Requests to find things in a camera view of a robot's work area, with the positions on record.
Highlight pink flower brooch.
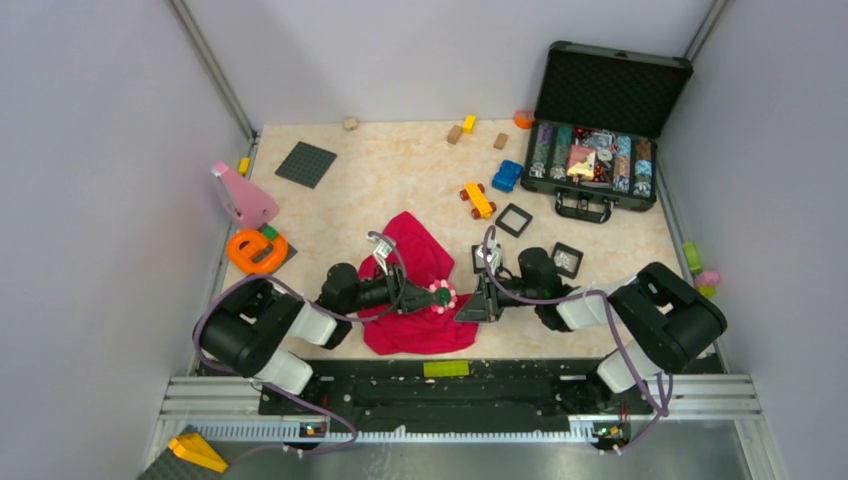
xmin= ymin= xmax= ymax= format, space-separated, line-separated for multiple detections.
xmin=429 ymin=279 xmax=458 ymax=314

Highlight playing card box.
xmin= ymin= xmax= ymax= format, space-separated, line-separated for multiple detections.
xmin=566 ymin=145 xmax=597 ymax=181

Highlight black poker chip case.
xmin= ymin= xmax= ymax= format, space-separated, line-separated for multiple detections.
xmin=520 ymin=41 xmax=694 ymax=223

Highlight orange object behind case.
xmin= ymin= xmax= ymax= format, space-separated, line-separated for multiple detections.
xmin=513 ymin=110 xmax=535 ymax=130

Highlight yellow wedge brick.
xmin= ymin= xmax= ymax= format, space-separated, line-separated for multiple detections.
xmin=168 ymin=433 xmax=229 ymax=473

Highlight purple cable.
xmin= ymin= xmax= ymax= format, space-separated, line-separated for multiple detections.
xmin=480 ymin=225 xmax=676 ymax=455
xmin=192 ymin=230 xmax=409 ymax=458

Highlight pink plastic piece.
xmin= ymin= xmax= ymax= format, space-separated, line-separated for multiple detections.
xmin=211 ymin=162 xmax=279 ymax=230

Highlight magenta garment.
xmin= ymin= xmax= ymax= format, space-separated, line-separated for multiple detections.
xmin=363 ymin=212 xmax=479 ymax=355

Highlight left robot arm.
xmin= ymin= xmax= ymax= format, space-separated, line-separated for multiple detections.
xmin=193 ymin=263 xmax=444 ymax=414

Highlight orange plastic toy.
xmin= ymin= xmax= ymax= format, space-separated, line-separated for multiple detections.
xmin=226 ymin=229 xmax=290 ymax=275

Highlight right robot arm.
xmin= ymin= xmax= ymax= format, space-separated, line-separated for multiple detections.
xmin=455 ymin=247 xmax=728 ymax=412

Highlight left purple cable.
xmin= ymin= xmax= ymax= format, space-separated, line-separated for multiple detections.
xmin=192 ymin=230 xmax=409 ymax=458

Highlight green flat brick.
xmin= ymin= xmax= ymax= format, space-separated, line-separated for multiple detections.
xmin=422 ymin=360 xmax=471 ymax=379

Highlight white silver brooch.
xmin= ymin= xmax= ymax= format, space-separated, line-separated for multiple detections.
xmin=554 ymin=251 xmax=577 ymax=271

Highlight black square frame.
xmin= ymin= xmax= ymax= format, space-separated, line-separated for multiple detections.
xmin=471 ymin=244 xmax=493 ymax=274
xmin=495 ymin=203 xmax=533 ymax=238
xmin=551 ymin=242 xmax=584 ymax=279

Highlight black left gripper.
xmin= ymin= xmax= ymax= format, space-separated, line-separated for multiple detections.
xmin=343 ymin=261 xmax=439 ymax=315

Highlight green pink toy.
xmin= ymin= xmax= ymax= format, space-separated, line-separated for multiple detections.
xmin=682 ymin=242 xmax=722 ymax=299

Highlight small yellow block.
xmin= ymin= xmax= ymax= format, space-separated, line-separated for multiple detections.
xmin=238 ymin=157 xmax=251 ymax=176

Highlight blue toy car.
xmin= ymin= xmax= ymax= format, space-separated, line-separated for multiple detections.
xmin=491 ymin=159 xmax=523 ymax=193

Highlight small tan wooden block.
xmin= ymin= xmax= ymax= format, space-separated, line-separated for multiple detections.
xmin=343 ymin=117 xmax=359 ymax=131

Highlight yellow toy car red wheels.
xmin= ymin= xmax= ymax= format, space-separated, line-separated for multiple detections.
xmin=459 ymin=182 xmax=497 ymax=219

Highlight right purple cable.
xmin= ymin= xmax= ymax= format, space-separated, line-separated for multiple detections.
xmin=480 ymin=225 xmax=676 ymax=455

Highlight dark grey building baseplate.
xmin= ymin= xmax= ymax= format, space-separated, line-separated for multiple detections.
xmin=275 ymin=141 xmax=337 ymax=189

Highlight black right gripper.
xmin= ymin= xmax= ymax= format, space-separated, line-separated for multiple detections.
xmin=454 ymin=269 xmax=541 ymax=323

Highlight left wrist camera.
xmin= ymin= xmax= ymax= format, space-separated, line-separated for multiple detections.
xmin=370 ymin=236 xmax=395 ymax=275

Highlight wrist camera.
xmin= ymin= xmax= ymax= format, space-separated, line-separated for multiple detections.
xmin=370 ymin=236 xmax=395 ymax=275
xmin=474 ymin=240 xmax=503 ymax=271

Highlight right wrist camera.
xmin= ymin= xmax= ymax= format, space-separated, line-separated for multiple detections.
xmin=474 ymin=240 xmax=503 ymax=271

